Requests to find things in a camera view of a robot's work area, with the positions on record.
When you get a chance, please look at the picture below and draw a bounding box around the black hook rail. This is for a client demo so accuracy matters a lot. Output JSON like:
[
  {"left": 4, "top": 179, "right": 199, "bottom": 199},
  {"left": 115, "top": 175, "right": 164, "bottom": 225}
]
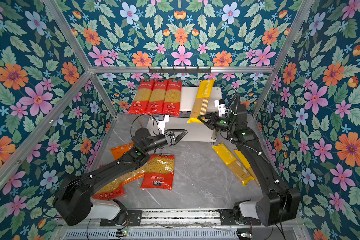
[{"left": 148, "top": 67, "right": 212, "bottom": 74}]

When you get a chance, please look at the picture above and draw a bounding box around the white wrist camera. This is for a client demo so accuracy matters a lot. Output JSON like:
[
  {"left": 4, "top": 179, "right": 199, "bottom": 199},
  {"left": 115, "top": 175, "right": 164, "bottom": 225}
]
[
  {"left": 214, "top": 99, "right": 226, "bottom": 117},
  {"left": 158, "top": 114, "right": 170, "bottom": 134}
]

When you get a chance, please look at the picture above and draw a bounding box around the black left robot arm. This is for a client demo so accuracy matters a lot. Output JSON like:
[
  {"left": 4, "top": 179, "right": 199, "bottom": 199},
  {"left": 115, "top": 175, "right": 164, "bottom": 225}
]
[{"left": 53, "top": 128, "right": 188, "bottom": 226}]

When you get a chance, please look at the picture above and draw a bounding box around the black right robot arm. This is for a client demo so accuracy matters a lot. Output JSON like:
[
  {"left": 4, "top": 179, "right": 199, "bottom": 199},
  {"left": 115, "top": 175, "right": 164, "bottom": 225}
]
[{"left": 198, "top": 95, "right": 301, "bottom": 227}]

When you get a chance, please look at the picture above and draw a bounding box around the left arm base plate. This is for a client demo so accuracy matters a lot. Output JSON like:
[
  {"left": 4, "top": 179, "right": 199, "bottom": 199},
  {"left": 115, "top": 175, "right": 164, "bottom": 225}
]
[{"left": 100, "top": 210, "right": 143, "bottom": 227}]

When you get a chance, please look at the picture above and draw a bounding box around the red fusilli bag centre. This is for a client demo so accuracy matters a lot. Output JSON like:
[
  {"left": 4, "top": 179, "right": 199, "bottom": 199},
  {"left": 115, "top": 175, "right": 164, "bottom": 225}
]
[{"left": 141, "top": 154, "right": 175, "bottom": 191}]

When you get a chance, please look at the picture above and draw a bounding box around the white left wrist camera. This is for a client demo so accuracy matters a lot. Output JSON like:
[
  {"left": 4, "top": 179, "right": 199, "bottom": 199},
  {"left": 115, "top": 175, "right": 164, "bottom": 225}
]
[{"left": 158, "top": 114, "right": 170, "bottom": 134}]

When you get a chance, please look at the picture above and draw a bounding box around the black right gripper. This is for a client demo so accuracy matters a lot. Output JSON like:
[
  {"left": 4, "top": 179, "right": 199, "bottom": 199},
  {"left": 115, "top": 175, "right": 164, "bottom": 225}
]
[{"left": 198, "top": 113, "right": 237, "bottom": 135}]

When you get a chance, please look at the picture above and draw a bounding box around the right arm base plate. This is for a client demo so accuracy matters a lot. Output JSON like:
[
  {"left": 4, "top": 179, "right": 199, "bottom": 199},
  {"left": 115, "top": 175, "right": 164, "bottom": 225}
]
[{"left": 217, "top": 209, "right": 262, "bottom": 226}]

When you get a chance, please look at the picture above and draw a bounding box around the red spaghetti bag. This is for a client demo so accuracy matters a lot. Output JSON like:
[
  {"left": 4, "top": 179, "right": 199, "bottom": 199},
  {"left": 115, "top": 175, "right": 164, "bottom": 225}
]
[
  {"left": 146, "top": 80, "right": 169, "bottom": 115},
  {"left": 128, "top": 80, "right": 155, "bottom": 115},
  {"left": 162, "top": 79, "right": 182, "bottom": 117}
]

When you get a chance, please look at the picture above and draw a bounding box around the orange macaroni bag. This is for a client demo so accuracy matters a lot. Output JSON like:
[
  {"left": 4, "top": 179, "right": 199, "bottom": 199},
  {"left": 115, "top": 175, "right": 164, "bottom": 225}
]
[{"left": 110, "top": 143, "right": 145, "bottom": 185}]

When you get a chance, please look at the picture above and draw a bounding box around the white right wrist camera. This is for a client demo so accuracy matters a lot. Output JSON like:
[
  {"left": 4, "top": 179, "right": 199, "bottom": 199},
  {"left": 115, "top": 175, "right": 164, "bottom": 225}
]
[{"left": 214, "top": 99, "right": 226, "bottom": 117}]

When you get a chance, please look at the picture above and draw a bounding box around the white two-tier shelf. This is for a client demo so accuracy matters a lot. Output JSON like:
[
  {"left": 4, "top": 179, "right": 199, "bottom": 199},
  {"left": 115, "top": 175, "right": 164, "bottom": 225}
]
[{"left": 130, "top": 85, "right": 225, "bottom": 144}]

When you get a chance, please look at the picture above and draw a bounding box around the yellow spaghetti bag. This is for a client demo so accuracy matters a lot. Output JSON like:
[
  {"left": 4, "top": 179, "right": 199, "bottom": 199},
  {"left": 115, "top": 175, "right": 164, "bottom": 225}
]
[
  {"left": 234, "top": 150, "right": 260, "bottom": 187},
  {"left": 213, "top": 143, "right": 255, "bottom": 186},
  {"left": 187, "top": 79, "right": 215, "bottom": 124}
]

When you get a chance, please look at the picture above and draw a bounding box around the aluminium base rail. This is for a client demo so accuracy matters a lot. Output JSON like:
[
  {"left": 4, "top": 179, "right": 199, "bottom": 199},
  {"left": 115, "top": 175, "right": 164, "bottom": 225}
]
[{"left": 58, "top": 207, "right": 305, "bottom": 229}]

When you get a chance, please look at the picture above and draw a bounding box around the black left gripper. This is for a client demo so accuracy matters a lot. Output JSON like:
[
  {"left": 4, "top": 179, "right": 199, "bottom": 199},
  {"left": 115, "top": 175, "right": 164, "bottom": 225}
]
[{"left": 142, "top": 127, "right": 187, "bottom": 153}]

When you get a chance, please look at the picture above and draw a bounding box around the red macaroni bag left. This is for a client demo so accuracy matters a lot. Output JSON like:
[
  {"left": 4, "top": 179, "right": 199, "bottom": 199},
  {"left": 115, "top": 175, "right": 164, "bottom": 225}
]
[{"left": 93, "top": 174, "right": 127, "bottom": 200}]

